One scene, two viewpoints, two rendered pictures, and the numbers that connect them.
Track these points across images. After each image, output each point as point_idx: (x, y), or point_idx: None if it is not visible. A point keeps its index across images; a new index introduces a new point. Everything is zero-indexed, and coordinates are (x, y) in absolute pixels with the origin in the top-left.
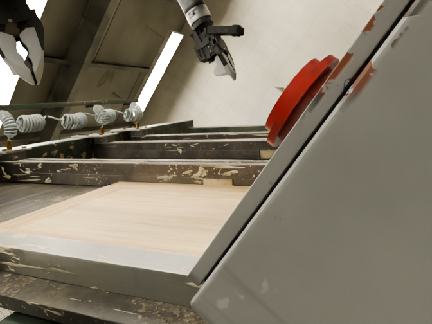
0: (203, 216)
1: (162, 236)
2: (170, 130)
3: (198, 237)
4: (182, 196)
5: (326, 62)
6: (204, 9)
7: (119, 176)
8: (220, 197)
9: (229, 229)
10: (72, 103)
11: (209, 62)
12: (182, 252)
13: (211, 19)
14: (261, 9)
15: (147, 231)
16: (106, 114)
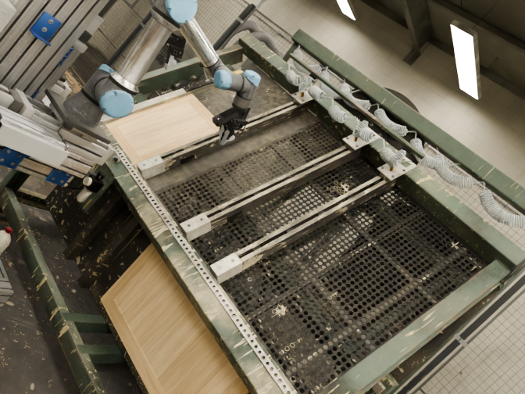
0: (150, 134)
1: (144, 122)
2: (455, 223)
3: (135, 127)
4: (179, 139)
5: None
6: (234, 97)
7: None
8: (164, 145)
9: None
10: (355, 105)
11: (243, 130)
12: (129, 120)
13: (232, 105)
14: None
15: (152, 121)
16: (355, 130)
